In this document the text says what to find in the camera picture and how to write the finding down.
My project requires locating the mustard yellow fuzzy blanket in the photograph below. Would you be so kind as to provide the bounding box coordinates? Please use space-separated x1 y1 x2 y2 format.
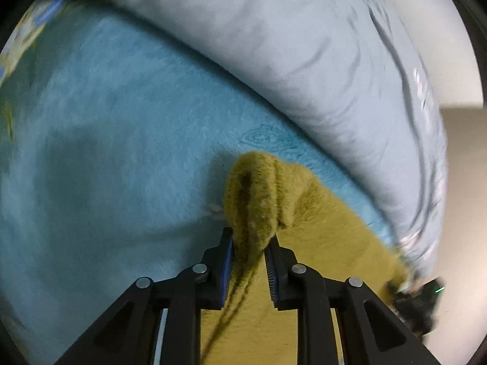
200 151 412 365

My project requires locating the teal floral blanket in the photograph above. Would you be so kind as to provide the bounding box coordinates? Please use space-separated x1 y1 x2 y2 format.
0 0 396 365

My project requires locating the grey floral duvet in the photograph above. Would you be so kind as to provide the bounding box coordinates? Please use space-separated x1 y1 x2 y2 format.
76 0 450 280

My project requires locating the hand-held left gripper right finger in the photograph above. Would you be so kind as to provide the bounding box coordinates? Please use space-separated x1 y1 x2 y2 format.
264 234 442 365

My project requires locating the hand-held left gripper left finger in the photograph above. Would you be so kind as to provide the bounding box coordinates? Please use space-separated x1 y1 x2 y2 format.
53 227 233 365

